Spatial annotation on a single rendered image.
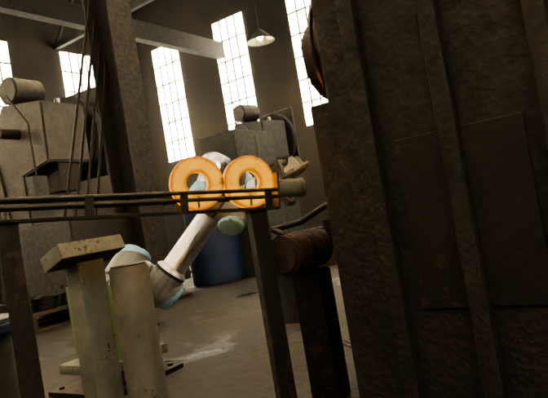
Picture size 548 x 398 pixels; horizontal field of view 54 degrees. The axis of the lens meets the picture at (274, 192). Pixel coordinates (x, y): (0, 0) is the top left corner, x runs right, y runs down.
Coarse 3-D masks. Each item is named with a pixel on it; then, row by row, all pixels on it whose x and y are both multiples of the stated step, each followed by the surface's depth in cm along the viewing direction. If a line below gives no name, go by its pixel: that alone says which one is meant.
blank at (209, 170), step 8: (184, 160) 152; (192, 160) 153; (200, 160) 154; (208, 160) 155; (176, 168) 151; (184, 168) 152; (192, 168) 153; (200, 168) 154; (208, 168) 154; (216, 168) 155; (176, 176) 151; (184, 176) 152; (208, 176) 154; (216, 176) 155; (176, 184) 151; (184, 184) 152; (208, 184) 155; (216, 184) 155; (192, 208) 152; (200, 208) 153
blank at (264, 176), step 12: (252, 156) 159; (228, 168) 157; (240, 168) 158; (252, 168) 159; (264, 168) 160; (228, 180) 156; (264, 180) 160; (252, 192) 158; (240, 204) 157; (252, 204) 158
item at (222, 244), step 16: (208, 240) 532; (224, 240) 535; (240, 240) 548; (208, 256) 532; (224, 256) 533; (240, 256) 544; (192, 272) 549; (208, 272) 532; (224, 272) 532; (240, 272) 540
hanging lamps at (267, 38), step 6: (258, 24) 1177; (258, 30) 1167; (252, 36) 1163; (258, 36) 1149; (264, 36) 1147; (270, 36) 1155; (252, 42) 1192; (258, 42) 1199; (264, 42) 1201; (270, 42) 1197
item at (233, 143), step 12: (228, 132) 549; (240, 132) 556; (252, 132) 574; (264, 132) 593; (204, 144) 568; (216, 144) 559; (228, 144) 550; (240, 144) 552; (252, 144) 570; (264, 144) 588; (228, 156) 551; (240, 156) 549; (264, 156) 585; (264, 204) 571; (276, 216) 586; (252, 264) 543; (252, 276) 544
